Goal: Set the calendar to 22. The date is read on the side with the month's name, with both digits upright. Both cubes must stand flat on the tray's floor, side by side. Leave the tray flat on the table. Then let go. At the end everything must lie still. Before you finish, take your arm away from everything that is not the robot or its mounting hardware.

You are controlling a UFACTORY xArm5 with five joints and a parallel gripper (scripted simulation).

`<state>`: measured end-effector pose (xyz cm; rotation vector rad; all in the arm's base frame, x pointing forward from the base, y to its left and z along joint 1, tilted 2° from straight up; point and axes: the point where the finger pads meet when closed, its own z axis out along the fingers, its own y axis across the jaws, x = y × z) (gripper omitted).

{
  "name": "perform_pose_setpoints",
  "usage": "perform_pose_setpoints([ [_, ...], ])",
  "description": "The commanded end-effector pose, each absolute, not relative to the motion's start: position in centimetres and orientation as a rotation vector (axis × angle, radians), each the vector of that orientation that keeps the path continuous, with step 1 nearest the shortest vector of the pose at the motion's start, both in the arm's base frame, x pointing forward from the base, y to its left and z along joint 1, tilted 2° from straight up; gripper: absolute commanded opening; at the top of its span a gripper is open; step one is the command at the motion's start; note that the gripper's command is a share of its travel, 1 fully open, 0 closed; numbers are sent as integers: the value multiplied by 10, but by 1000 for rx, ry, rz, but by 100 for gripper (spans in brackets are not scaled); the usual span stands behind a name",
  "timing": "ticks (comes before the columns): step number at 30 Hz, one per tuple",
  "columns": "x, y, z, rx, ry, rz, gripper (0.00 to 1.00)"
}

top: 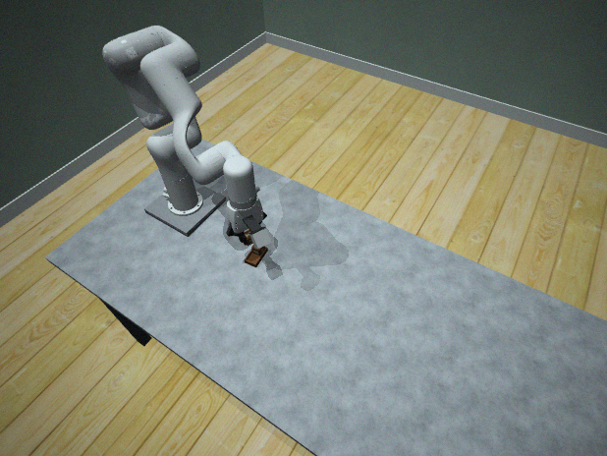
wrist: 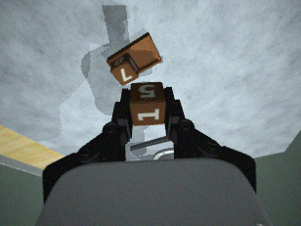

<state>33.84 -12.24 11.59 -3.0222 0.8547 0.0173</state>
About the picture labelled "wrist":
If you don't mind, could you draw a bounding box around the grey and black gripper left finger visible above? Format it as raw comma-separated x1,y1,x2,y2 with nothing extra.
42,88,133,204

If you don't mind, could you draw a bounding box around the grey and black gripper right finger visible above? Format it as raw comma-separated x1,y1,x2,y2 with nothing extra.
164,87,257,195

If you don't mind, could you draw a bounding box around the brown wooden number cube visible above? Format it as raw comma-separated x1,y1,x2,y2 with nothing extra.
129,82,166,126
110,53,139,86

